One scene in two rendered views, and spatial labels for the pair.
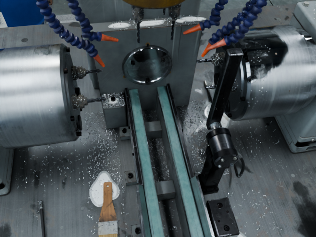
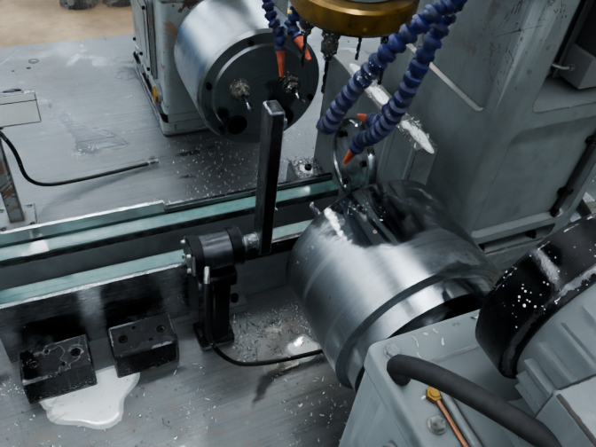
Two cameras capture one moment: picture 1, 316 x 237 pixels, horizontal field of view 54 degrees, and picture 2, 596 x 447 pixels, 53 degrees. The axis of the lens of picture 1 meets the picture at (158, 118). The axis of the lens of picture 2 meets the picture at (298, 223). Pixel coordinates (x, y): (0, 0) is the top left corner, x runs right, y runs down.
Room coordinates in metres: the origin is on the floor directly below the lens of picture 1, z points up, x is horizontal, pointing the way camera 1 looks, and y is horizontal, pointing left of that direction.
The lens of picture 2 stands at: (0.34, -0.75, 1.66)
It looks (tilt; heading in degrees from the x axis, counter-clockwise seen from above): 44 degrees down; 74
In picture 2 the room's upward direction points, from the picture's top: 8 degrees clockwise
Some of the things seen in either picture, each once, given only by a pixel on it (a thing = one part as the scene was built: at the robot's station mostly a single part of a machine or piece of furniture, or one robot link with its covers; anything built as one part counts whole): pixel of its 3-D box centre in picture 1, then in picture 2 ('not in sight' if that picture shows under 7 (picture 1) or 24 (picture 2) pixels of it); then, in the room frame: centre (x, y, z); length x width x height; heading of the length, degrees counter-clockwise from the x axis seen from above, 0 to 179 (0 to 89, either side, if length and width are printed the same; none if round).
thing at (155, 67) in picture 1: (147, 67); (350, 159); (0.65, 0.04, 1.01); 0.15 x 0.02 x 0.15; 103
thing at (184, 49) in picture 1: (144, 62); (377, 171); (0.71, 0.05, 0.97); 0.30 x 0.11 x 0.34; 103
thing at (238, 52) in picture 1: (222, 94); (266, 184); (0.46, -0.14, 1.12); 0.04 x 0.03 x 0.26; 13
